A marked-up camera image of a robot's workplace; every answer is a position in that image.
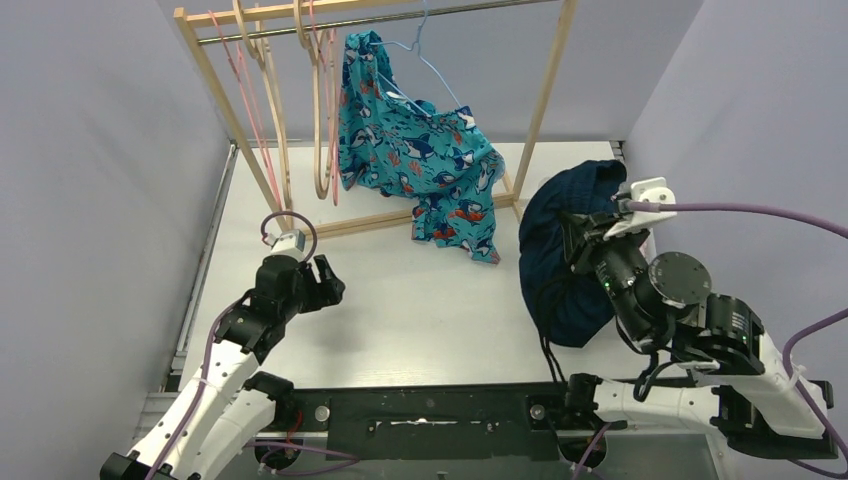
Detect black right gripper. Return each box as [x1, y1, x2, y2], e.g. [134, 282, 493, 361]
[558, 207, 650, 340]

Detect navy blue shorts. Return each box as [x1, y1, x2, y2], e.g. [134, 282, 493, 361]
[518, 160, 627, 385]

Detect teal fish print shorts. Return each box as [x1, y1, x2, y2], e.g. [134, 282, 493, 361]
[338, 30, 505, 264]

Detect pink wire hanger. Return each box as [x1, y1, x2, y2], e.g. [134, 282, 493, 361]
[308, 1, 340, 207]
[208, 10, 284, 210]

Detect wooden hanger front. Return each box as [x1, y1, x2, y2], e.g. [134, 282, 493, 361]
[231, 0, 294, 212]

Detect wooden hanger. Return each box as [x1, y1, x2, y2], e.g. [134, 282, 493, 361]
[231, 0, 294, 212]
[293, 0, 328, 200]

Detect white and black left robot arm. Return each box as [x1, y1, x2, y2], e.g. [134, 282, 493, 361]
[99, 254, 345, 479]

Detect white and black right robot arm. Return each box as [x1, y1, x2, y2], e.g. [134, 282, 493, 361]
[558, 212, 846, 462]

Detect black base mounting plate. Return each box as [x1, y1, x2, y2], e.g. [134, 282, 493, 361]
[291, 382, 602, 461]

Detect wooden clothes rack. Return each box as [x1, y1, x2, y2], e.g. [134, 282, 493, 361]
[173, 0, 581, 241]

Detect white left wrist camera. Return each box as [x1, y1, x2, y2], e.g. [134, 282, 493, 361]
[262, 230, 309, 261]

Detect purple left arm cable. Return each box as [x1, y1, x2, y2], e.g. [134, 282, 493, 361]
[142, 210, 319, 480]

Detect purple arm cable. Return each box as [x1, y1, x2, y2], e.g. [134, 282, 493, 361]
[142, 210, 319, 480]
[625, 201, 848, 480]

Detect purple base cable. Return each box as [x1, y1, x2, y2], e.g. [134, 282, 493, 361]
[245, 440, 359, 478]

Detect blue wire hanger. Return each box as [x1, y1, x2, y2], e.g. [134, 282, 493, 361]
[367, 0, 465, 117]

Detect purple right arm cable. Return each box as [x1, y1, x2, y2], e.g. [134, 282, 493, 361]
[625, 201, 848, 480]

